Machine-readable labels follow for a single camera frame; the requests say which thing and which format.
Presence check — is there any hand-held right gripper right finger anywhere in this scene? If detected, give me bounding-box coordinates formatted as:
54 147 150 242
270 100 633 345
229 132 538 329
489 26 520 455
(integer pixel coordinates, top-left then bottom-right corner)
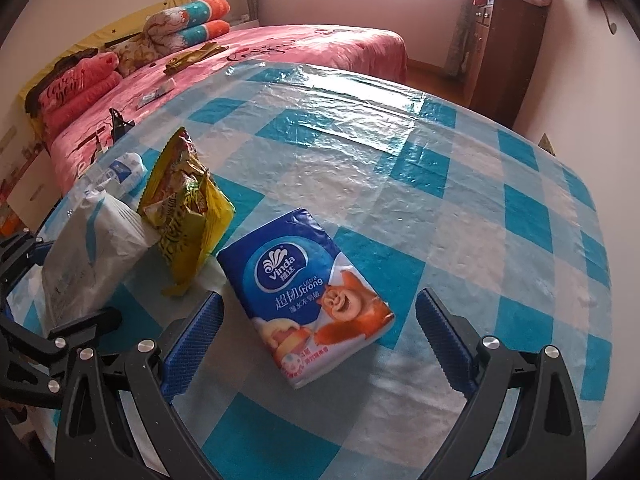
415 287 588 480

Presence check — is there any small grey white packet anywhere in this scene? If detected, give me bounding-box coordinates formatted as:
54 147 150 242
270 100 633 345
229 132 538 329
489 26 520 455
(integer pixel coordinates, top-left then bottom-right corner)
137 80 176 108

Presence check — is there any blue tissue pack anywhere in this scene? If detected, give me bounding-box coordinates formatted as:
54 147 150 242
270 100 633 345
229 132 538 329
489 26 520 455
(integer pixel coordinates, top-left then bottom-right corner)
216 207 396 390

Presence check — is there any brown cloth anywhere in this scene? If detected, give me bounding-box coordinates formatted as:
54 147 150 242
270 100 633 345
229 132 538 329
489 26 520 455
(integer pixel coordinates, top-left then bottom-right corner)
165 41 228 75

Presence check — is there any brown floral pillow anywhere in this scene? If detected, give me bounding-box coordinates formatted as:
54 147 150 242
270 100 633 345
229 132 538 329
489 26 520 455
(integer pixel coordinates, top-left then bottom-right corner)
107 40 156 76

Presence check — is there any white bedside cabinet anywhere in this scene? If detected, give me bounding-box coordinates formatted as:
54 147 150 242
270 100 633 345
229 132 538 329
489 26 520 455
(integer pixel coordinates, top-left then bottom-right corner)
0 125 58 238

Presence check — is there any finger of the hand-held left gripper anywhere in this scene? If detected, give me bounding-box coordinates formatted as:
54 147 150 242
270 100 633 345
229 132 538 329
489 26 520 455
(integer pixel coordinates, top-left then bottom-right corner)
0 230 53 286
0 308 123 409

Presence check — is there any pink folded quilt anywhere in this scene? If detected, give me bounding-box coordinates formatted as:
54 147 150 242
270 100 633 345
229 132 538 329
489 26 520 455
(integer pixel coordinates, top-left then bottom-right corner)
25 51 123 138

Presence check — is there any clear plastic water bottle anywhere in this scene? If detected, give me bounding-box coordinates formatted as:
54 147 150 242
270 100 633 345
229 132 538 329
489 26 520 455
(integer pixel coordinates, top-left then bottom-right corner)
75 151 148 201

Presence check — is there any yellow headboard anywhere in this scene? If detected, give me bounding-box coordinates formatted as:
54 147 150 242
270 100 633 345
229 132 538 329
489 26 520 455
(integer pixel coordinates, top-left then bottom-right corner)
20 0 193 106

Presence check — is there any brown wooden wardrobe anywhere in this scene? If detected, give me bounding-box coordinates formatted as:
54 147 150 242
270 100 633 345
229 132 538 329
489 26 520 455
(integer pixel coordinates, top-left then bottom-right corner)
470 0 548 128

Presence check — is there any patterned curtain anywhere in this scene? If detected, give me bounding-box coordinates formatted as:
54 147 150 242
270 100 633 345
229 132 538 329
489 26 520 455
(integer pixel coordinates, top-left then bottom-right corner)
442 0 476 78

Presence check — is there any orange teal rolled pillow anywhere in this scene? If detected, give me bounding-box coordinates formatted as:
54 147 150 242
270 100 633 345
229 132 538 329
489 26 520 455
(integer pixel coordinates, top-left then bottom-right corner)
170 0 232 28
177 20 231 46

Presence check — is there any yellow snack bag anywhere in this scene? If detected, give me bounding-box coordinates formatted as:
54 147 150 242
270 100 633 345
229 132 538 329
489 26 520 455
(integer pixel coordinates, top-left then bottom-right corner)
139 127 236 297

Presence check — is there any blue white checkered tablecloth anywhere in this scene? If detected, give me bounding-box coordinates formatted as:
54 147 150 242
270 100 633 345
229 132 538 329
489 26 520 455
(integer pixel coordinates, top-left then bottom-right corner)
10 60 613 480

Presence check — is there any floral folded quilt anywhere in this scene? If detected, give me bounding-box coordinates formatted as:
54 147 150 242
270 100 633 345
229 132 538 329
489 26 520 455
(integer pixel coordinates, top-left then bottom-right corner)
144 7 193 58

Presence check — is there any bed with pink bedspread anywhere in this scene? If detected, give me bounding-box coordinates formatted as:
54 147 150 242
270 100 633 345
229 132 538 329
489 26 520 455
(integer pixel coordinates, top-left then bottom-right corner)
37 25 408 196

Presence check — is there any white plastic packaging bag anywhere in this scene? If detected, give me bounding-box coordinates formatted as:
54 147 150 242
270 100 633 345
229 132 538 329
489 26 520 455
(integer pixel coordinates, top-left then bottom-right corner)
41 192 158 336

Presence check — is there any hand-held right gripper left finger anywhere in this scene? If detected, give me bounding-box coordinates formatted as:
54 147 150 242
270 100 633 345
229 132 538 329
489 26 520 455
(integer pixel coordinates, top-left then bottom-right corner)
54 290 226 480

